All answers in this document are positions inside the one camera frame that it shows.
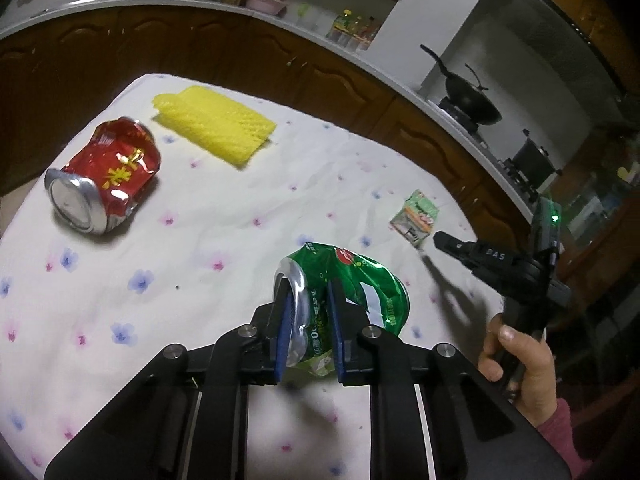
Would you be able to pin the gas stove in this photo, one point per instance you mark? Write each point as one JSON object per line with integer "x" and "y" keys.
{"x": 483, "y": 153}

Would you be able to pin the person's right hand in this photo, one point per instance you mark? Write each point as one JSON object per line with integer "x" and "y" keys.
{"x": 537, "y": 401}

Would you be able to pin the green cap oil bottle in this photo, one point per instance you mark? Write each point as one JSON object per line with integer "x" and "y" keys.
{"x": 339, "y": 32}

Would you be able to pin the steel range hood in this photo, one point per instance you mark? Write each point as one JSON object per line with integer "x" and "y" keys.
{"x": 599, "y": 34}

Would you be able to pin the black wok with lid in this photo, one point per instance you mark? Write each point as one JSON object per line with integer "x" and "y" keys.
{"x": 467, "y": 97}

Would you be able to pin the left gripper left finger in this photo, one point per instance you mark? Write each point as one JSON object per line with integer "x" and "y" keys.
{"x": 254, "y": 353}

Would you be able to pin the floral white tablecloth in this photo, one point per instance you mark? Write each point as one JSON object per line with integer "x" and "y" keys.
{"x": 81, "y": 315}

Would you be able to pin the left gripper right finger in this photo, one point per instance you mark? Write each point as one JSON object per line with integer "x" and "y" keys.
{"x": 367, "y": 354}

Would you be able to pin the crushed green drink can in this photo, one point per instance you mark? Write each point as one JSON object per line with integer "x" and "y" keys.
{"x": 366, "y": 284}

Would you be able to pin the crushed red drink can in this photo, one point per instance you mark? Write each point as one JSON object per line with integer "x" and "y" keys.
{"x": 98, "y": 189}

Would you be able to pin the black stock pot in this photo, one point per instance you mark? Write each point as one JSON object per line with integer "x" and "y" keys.
{"x": 533, "y": 163}

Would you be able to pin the green milk carton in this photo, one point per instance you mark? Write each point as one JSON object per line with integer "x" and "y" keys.
{"x": 415, "y": 221}

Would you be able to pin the yellow foam fruit net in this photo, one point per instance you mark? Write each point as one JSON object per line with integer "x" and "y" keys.
{"x": 219, "y": 125}

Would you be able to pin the pink basin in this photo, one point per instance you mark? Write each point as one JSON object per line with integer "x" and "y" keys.
{"x": 270, "y": 7}

